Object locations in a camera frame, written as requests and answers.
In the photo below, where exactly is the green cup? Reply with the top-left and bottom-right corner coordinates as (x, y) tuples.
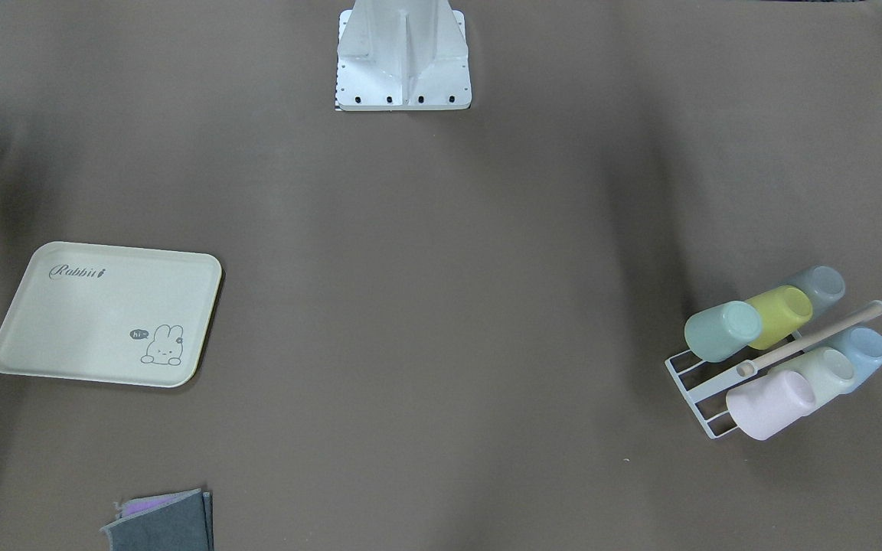
(684, 301), (763, 363)

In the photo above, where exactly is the cream rabbit tray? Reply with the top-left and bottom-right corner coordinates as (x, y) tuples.
(0, 241), (224, 388)

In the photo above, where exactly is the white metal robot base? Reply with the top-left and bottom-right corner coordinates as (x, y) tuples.
(334, 1), (472, 112)

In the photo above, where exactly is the pink cup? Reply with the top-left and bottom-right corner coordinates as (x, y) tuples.
(726, 370), (816, 442)

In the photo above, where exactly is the yellow cup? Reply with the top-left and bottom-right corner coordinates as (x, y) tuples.
(745, 285), (813, 350)

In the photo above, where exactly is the grey cup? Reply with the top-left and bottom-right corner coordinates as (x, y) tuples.
(782, 265), (847, 320)

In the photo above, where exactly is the cream white cup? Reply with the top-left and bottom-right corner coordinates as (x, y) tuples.
(769, 346), (857, 412)

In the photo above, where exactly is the light blue cup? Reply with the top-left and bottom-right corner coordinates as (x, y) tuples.
(820, 325), (882, 393)

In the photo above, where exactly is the grey folded cloth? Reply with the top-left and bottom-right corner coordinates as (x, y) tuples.
(100, 488), (214, 550)

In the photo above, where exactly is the white wire cup rack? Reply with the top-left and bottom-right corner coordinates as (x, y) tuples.
(664, 331), (802, 440)

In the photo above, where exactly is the wooden rack handle rod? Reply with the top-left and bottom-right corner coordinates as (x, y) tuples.
(733, 300), (882, 380)

